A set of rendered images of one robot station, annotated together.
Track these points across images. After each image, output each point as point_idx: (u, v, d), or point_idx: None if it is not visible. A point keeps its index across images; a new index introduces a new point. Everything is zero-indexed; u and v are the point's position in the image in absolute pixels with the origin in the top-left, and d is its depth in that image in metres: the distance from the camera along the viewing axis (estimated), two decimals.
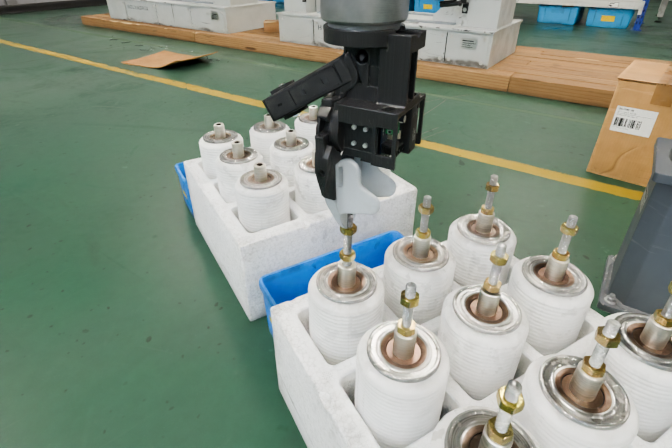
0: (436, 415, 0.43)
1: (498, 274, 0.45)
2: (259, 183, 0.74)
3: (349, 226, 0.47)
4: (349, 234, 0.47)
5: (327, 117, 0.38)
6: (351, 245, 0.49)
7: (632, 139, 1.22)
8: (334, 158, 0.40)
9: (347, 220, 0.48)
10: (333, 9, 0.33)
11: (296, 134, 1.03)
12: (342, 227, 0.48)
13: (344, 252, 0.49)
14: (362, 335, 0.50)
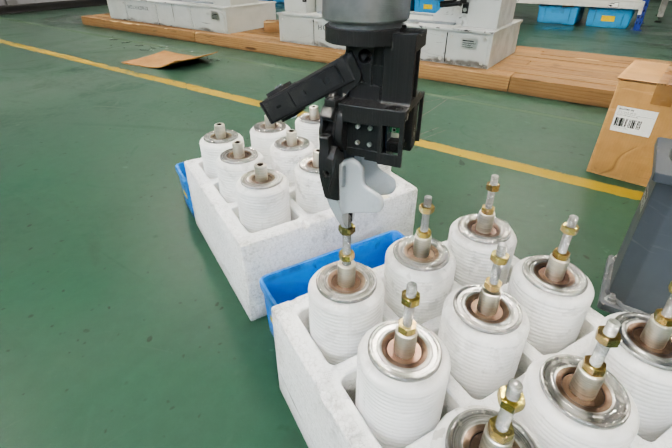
0: (437, 414, 0.43)
1: (499, 274, 0.45)
2: (260, 183, 0.74)
3: (350, 222, 0.48)
4: (352, 227, 0.48)
5: (331, 117, 0.38)
6: (343, 245, 0.49)
7: (632, 139, 1.22)
8: (338, 158, 0.40)
9: None
10: (338, 9, 0.33)
11: (297, 134, 1.03)
12: (345, 234, 0.47)
13: (350, 252, 0.49)
14: (362, 334, 0.50)
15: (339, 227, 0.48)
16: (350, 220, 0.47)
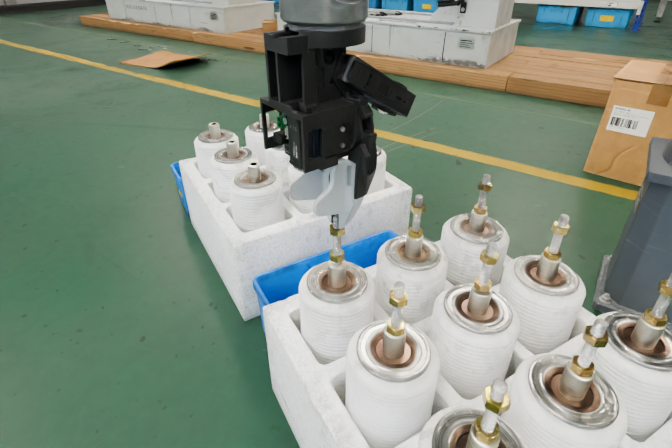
0: (426, 414, 0.43)
1: (488, 273, 0.45)
2: (253, 183, 0.74)
3: (334, 222, 0.48)
4: (331, 227, 0.48)
5: None
6: (335, 249, 0.49)
7: (629, 139, 1.22)
8: None
9: None
10: None
11: None
12: (344, 230, 0.48)
13: (338, 249, 0.50)
14: (352, 334, 0.50)
15: (340, 231, 0.47)
16: (338, 218, 0.47)
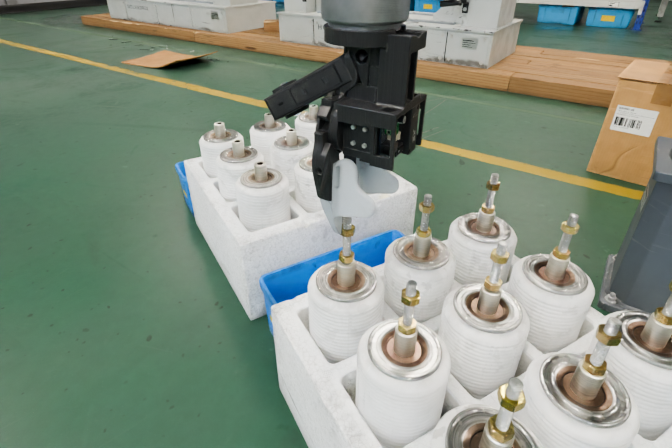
0: (437, 413, 0.43)
1: (499, 272, 0.45)
2: (259, 182, 0.74)
3: (351, 225, 0.48)
4: (354, 231, 0.48)
5: (326, 117, 0.38)
6: (345, 245, 0.50)
7: (632, 138, 1.22)
8: (332, 156, 0.40)
9: (342, 224, 0.47)
10: (333, 9, 0.33)
11: (297, 133, 1.03)
12: (341, 234, 0.48)
13: (348, 254, 0.49)
14: (361, 333, 0.50)
15: None
16: (348, 222, 0.47)
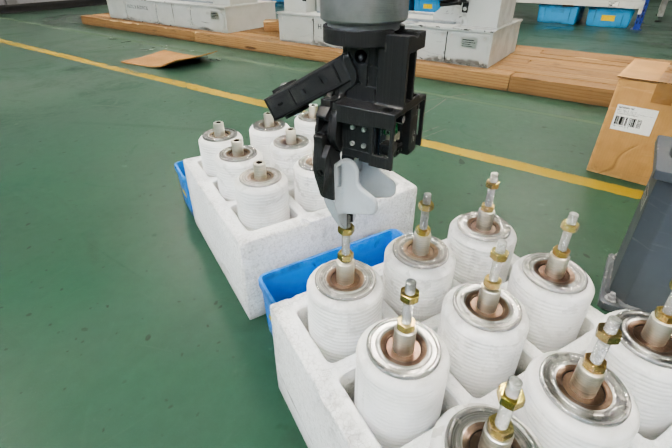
0: (436, 412, 0.43)
1: (498, 271, 0.44)
2: (259, 181, 0.74)
3: None
4: None
5: (325, 117, 0.38)
6: (342, 248, 0.49)
7: (632, 138, 1.22)
8: (332, 158, 0.40)
9: (348, 225, 0.47)
10: (331, 9, 0.33)
11: (296, 132, 1.03)
12: (352, 232, 0.48)
13: (348, 249, 0.50)
14: (360, 332, 0.50)
15: (345, 231, 0.47)
16: (349, 218, 0.47)
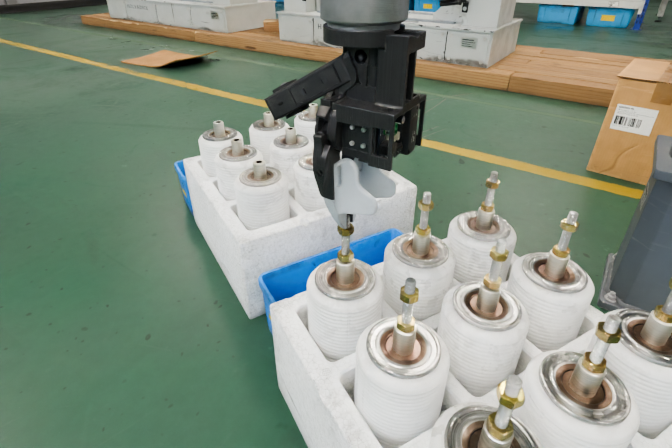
0: (436, 411, 0.43)
1: (498, 270, 0.44)
2: (258, 180, 0.74)
3: None
4: (339, 233, 0.48)
5: (325, 117, 0.38)
6: (349, 248, 0.49)
7: (632, 137, 1.22)
8: (332, 158, 0.40)
9: (348, 221, 0.48)
10: (331, 9, 0.33)
11: (296, 132, 1.03)
12: None
13: (341, 250, 0.50)
14: (360, 331, 0.50)
15: (353, 226, 0.48)
16: None
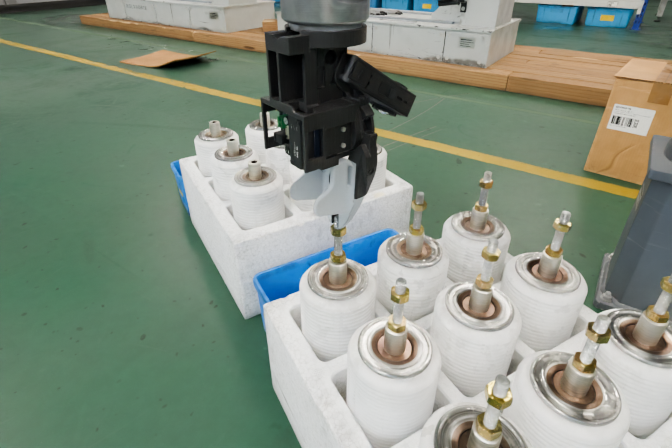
0: (427, 411, 0.43)
1: (490, 270, 0.44)
2: (253, 180, 0.74)
3: None
4: (344, 233, 0.48)
5: None
6: (339, 245, 0.50)
7: (629, 137, 1.22)
8: None
9: (334, 223, 0.48)
10: None
11: None
12: (330, 232, 0.48)
13: (337, 255, 0.49)
14: (353, 331, 0.50)
15: (334, 224, 0.48)
16: (337, 222, 0.47)
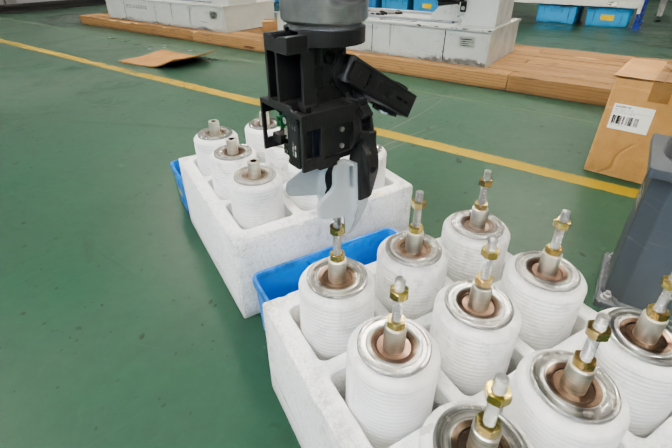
0: (427, 410, 0.43)
1: (489, 268, 0.44)
2: (253, 179, 0.74)
3: (338, 221, 0.48)
4: None
5: None
6: (333, 247, 0.49)
7: (629, 137, 1.22)
8: None
9: (337, 225, 0.47)
10: None
11: None
12: (341, 234, 0.47)
13: (341, 251, 0.50)
14: (352, 330, 0.50)
15: (332, 230, 0.47)
16: (340, 219, 0.47)
